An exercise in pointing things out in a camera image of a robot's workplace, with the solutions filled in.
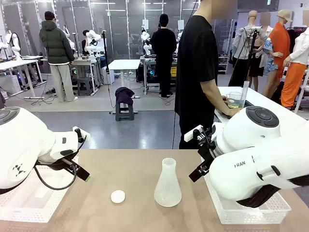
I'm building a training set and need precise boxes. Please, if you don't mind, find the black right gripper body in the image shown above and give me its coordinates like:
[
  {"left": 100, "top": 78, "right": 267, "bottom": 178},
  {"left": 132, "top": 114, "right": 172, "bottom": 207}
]
[{"left": 197, "top": 141, "right": 219, "bottom": 174}]

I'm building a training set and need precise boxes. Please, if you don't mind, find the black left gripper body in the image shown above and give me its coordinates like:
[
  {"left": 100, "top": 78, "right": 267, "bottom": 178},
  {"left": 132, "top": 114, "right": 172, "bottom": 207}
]
[{"left": 36, "top": 158, "right": 78, "bottom": 172}]

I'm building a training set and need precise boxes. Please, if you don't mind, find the white round flask cap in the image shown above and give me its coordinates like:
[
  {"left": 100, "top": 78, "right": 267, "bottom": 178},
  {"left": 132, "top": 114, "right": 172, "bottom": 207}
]
[{"left": 111, "top": 189, "right": 126, "bottom": 204}]

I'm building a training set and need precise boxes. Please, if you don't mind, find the clear plastic beaker with handle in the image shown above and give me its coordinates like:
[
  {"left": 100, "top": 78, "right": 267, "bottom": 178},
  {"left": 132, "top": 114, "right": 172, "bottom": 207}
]
[{"left": 226, "top": 91, "right": 243, "bottom": 109}]

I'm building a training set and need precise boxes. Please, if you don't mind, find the person's right forearm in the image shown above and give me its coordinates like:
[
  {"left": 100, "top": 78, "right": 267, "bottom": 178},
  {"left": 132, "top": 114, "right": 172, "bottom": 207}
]
[{"left": 199, "top": 79, "right": 233, "bottom": 116}]

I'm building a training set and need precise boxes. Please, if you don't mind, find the person's right hand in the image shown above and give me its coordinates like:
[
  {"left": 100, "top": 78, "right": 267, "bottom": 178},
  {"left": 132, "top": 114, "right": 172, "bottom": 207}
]
[{"left": 221, "top": 107, "right": 242, "bottom": 119}]

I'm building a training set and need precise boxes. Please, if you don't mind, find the translucent plastic conical flask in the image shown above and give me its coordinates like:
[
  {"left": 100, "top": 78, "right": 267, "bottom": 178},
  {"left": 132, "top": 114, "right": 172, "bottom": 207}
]
[{"left": 154, "top": 158, "right": 182, "bottom": 208}]

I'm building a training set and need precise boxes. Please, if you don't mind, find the white perforated plastic basket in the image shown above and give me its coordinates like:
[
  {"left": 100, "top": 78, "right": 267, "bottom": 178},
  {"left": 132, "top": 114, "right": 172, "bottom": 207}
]
[
  {"left": 201, "top": 157, "right": 292, "bottom": 225},
  {"left": 0, "top": 156, "right": 80, "bottom": 223}
]

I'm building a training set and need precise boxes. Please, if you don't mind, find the grey plastic step stool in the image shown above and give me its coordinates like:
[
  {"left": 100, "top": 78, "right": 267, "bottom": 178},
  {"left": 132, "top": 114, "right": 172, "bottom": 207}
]
[
  {"left": 77, "top": 77, "right": 94, "bottom": 96},
  {"left": 115, "top": 101, "right": 135, "bottom": 122}
]

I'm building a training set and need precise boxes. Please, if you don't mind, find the white side table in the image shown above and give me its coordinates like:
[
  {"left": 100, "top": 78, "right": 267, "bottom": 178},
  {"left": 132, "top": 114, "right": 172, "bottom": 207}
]
[{"left": 213, "top": 86, "right": 309, "bottom": 137}]

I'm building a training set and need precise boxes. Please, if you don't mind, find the dark purple cloth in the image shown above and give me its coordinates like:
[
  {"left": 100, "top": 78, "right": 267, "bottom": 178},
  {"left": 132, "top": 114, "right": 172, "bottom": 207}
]
[{"left": 114, "top": 87, "right": 135, "bottom": 106}]

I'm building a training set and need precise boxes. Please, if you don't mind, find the person in black t-shirt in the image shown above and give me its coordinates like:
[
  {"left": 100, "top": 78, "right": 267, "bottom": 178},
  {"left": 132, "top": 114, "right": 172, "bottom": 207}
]
[{"left": 174, "top": 0, "right": 239, "bottom": 150}]

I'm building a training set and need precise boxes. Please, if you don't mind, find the metal shelf rack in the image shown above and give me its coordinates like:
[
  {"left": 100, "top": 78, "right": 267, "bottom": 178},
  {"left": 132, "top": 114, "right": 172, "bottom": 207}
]
[{"left": 216, "top": 18, "right": 234, "bottom": 75}]

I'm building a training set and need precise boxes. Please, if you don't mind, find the grey metal workbench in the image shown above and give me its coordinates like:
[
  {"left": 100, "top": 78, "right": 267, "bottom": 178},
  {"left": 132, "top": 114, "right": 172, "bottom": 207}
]
[{"left": 140, "top": 54, "right": 180, "bottom": 95}]

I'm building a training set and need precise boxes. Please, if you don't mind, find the long white work table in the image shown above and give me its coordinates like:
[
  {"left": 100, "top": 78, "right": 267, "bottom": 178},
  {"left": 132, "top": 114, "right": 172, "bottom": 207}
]
[{"left": 0, "top": 58, "right": 46, "bottom": 100}]

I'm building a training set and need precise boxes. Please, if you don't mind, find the man in black with cap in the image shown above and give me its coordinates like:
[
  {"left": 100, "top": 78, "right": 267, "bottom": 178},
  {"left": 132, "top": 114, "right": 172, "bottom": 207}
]
[{"left": 151, "top": 13, "right": 178, "bottom": 100}]

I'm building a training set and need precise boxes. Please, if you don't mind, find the figure in blue floral dress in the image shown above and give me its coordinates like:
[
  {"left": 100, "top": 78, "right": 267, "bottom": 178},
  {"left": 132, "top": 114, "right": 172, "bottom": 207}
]
[{"left": 248, "top": 12, "right": 283, "bottom": 92}]

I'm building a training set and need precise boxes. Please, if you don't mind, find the white standing desk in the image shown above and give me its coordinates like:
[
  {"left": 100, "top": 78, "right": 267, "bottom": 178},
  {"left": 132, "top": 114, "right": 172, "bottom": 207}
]
[{"left": 108, "top": 59, "right": 141, "bottom": 99}]

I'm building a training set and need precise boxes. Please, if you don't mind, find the mannequin in grey shirt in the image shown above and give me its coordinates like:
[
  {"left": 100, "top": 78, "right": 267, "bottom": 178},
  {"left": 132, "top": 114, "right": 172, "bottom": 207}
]
[{"left": 228, "top": 10, "right": 269, "bottom": 87}]

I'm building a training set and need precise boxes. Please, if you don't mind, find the black pole stand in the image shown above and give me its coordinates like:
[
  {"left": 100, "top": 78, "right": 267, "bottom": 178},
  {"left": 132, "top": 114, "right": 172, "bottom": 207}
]
[{"left": 100, "top": 29, "right": 111, "bottom": 86}]

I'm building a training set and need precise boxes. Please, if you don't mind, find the mannequin in orange trousers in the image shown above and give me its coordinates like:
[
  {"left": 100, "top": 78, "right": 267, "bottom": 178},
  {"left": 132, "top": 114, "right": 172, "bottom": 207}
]
[{"left": 281, "top": 9, "right": 309, "bottom": 110}]

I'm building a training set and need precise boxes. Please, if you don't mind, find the man in green puffer jacket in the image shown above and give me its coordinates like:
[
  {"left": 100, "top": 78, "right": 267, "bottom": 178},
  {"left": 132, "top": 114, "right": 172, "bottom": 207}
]
[{"left": 39, "top": 10, "right": 79, "bottom": 103}]

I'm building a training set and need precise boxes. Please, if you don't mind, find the seated person in black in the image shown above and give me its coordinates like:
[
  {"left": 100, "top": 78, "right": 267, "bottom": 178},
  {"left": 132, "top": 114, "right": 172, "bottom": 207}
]
[{"left": 81, "top": 29, "right": 90, "bottom": 56}]

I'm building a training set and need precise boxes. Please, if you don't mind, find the mannequin in orange coat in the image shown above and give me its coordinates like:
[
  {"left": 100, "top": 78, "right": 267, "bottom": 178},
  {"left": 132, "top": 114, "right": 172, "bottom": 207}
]
[{"left": 262, "top": 9, "right": 294, "bottom": 98}]

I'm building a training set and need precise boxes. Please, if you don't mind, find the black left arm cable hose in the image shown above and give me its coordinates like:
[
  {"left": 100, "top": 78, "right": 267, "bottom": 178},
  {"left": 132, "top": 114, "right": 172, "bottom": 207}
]
[{"left": 33, "top": 135, "right": 87, "bottom": 191}]

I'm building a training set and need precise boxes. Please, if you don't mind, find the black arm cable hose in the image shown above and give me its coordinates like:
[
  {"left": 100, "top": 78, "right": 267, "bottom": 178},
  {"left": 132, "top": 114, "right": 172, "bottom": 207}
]
[
  {"left": 33, "top": 135, "right": 87, "bottom": 191},
  {"left": 238, "top": 184, "right": 282, "bottom": 209}
]

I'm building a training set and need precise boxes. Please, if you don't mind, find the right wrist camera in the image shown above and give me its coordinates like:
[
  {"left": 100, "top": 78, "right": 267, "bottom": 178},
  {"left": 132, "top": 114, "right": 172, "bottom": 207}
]
[{"left": 183, "top": 124, "right": 204, "bottom": 143}]

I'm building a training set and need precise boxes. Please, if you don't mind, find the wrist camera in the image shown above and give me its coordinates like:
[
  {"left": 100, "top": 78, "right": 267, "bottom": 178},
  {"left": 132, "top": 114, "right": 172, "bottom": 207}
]
[
  {"left": 183, "top": 124, "right": 204, "bottom": 143},
  {"left": 72, "top": 126, "right": 91, "bottom": 144}
]

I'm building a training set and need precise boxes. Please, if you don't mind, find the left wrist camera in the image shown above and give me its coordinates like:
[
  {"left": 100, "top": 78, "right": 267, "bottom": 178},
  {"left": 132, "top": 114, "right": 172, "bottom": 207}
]
[{"left": 72, "top": 126, "right": 91, "bottom": 144}]

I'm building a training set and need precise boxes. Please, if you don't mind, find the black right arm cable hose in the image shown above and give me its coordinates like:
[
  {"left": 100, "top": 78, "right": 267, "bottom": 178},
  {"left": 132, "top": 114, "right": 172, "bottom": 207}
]
[{"left": 238, "top": 184, "right": 282, "bottom": 209}]

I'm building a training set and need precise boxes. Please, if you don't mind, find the black camera tripod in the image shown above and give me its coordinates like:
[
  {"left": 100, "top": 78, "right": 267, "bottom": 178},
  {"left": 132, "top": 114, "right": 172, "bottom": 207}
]
[{"left": 228, "top": 26, "right": 263, "bottom": 87}]

